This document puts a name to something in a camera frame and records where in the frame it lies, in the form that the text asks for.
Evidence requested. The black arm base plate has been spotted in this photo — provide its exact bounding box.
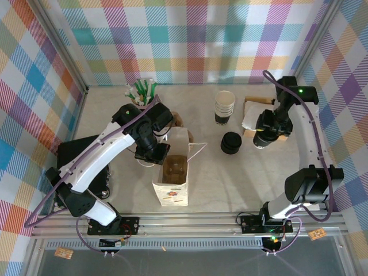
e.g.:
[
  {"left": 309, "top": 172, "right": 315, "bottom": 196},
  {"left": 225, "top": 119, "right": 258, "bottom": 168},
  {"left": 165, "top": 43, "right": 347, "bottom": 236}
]
[
  {"left": 87, "top": 216, "right": 141, "bottom": 236},
  {"left": 240, "top": 214, "right": 294, "bottom": 234}
]

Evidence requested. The cardboard napkin box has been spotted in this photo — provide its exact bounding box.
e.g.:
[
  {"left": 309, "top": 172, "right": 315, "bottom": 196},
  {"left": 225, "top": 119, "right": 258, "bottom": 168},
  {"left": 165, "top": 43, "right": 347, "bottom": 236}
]
[{"left": 243, "top": 96, "right": 288, "bottom": 142}]

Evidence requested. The white printed paper bag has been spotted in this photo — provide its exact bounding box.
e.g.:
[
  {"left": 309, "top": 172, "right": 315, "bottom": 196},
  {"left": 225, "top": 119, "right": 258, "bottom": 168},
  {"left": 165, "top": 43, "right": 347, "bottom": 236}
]
[{"left": 137, "top": 127, "right": 208, "bottom": 207}]

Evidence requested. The small controller board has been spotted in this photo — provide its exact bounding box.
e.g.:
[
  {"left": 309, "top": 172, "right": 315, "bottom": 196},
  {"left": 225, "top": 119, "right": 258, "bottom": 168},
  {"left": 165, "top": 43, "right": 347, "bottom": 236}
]
[
  {"left": 98, "top": 236, "right": 127, "bottom": 248},
  {"left": 263, "top": 235, "right": 283, "bottom": 251}
]

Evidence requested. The stack of black cup lids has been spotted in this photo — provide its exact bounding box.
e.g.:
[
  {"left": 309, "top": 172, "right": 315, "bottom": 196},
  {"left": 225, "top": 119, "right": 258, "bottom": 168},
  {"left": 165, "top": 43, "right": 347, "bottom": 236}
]
[{"left": 220, "top": 131, "right": 243, "bottom": 155}]

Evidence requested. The grey slotted cable duct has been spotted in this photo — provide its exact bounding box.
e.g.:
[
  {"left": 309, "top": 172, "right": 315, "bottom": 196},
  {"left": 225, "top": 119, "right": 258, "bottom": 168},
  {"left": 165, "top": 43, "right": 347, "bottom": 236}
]
[{"left": 43, "top": 239, "right": 267, "bottom": 251}]

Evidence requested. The orange sticker tag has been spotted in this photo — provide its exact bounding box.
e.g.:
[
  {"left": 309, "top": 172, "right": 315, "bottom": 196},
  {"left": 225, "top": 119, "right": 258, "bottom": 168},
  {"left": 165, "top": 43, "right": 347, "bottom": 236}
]
[
  {"left": 53, "top": 247, "right": 74, "bottom": 260},
  {"left": 307, "top": 228, "right": 326, "bottom": 242}
]

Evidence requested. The stack of white napkins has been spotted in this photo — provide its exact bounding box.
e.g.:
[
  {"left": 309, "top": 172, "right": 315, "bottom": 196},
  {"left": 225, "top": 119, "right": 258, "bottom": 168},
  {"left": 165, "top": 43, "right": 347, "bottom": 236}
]
[{"left": 241, "top": 102, "right": 263, "bottom": 131}]

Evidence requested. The stack of black paper cups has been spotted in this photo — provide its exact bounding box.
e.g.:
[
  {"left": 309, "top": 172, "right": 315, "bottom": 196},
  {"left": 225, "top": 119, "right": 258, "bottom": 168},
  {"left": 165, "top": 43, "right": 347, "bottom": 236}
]
[{"left": 214, "top": 90, "right": 236, "bottom": 127}]

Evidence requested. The aluminium frame post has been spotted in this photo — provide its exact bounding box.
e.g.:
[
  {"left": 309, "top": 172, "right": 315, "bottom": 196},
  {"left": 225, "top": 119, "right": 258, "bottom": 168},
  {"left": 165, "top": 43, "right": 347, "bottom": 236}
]
[
  {"left": 27, "top": 0, "right": 89, "bottom": 95},
  {"left": 290, "top": 0, "right": 345, "bottom": 87}
]

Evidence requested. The cardboard cup carrier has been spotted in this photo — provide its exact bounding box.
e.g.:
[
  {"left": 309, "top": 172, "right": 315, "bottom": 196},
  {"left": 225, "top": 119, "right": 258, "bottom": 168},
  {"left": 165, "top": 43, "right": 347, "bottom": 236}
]
[{"left": 162, "top": 154, "right": 187, "bottom": 185}]

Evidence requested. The black case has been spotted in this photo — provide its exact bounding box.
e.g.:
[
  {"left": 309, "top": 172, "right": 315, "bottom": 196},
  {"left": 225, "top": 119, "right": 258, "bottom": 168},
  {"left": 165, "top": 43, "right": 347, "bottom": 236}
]
[{"left": 56, "top": 136, "right": 112, "bottom": 202}]

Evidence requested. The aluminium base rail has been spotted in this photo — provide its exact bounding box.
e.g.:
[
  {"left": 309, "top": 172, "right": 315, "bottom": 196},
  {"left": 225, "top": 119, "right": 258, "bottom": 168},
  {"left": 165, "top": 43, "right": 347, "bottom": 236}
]
[{"left": 30, "top": 212, "right": 350, "bottom": 239}]

